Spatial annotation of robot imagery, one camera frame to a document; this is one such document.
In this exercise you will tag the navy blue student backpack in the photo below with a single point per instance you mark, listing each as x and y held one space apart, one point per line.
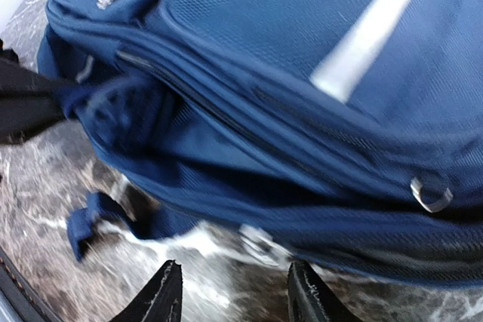
344 132

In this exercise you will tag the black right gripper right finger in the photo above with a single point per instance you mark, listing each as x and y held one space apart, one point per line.
311 300

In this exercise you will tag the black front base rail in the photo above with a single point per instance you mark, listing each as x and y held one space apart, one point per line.
21 302

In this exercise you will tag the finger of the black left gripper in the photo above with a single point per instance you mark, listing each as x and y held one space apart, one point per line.
29 101

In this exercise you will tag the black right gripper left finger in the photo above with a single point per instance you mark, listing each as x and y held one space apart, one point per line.
160 300

